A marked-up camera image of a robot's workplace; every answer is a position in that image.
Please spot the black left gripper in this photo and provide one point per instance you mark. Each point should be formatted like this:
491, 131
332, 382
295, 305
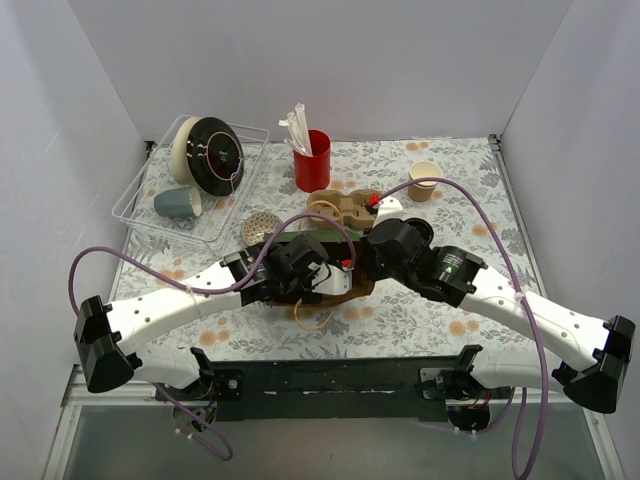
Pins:
335, 257

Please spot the green paper bag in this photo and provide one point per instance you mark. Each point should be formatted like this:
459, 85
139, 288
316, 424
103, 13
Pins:
333, 234

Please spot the patterned small bowl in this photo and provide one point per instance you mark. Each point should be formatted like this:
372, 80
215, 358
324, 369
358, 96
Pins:
257, 226

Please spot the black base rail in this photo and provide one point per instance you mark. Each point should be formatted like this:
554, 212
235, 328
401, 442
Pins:
428, 389

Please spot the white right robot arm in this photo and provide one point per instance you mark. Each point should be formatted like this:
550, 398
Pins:
586, 358

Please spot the grey blue cup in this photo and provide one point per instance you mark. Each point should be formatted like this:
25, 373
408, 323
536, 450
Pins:
181, 206

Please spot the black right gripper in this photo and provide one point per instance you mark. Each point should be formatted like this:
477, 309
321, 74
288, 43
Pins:
373, 259

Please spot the floral tablecloth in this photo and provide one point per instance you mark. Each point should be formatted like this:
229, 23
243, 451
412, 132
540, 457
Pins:
472, 211

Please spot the white wire dish rack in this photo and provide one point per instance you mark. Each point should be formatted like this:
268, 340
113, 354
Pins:
219, 214

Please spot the stack of brown paper cups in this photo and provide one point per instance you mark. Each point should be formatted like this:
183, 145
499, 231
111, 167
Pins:
425, 173

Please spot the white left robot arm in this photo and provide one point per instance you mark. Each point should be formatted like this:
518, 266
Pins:
116, 341

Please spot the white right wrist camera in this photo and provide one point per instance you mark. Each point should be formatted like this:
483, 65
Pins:
383, 208

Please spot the black round plate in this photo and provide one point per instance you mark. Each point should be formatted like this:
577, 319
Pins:
215, 157

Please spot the white wrapped straw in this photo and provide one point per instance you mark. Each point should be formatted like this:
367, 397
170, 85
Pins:
296, 137
301, 121

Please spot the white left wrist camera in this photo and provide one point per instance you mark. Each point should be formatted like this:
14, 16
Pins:
331, 280

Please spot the aluminium frame rail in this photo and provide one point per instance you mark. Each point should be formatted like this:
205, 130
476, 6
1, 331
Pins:
123, 434

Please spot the brown pulp cup carrier stack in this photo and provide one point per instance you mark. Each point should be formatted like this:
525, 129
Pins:
347, 209

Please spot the cream round plate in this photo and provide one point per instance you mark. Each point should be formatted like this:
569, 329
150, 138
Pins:
178, 163

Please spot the red ribbed straw holder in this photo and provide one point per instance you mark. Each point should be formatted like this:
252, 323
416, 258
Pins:
313, 172

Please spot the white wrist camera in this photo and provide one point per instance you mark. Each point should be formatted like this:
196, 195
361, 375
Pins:
331, 280
383, 208

